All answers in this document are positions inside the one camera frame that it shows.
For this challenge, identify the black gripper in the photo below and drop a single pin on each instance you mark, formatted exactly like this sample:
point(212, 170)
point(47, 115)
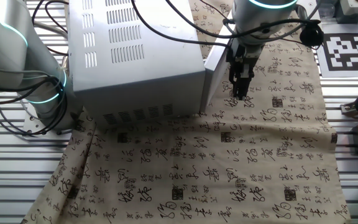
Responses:
point(244, 59)

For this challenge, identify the silver microwave body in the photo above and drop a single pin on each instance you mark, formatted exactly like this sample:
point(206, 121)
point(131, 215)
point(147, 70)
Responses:
point(141, 77)

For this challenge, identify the black round cap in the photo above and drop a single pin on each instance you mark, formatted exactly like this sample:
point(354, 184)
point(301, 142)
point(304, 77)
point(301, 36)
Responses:
point(311, 35)

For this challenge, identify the beige calligraphy print cloth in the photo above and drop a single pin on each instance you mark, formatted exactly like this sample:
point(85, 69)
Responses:
point(197, 171)

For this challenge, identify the black white fiducial marker board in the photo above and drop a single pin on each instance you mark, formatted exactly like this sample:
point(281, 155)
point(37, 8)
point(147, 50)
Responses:
point(342, 51)

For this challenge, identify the clear plastic container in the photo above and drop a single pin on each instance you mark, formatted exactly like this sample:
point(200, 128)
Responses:
point(326, 9)

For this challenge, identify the grey equipment box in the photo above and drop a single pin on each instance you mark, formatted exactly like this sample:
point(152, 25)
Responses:
point(354, 7)

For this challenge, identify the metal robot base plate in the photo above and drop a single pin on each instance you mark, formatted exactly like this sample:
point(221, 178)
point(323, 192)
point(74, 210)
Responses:
point(30, 124)

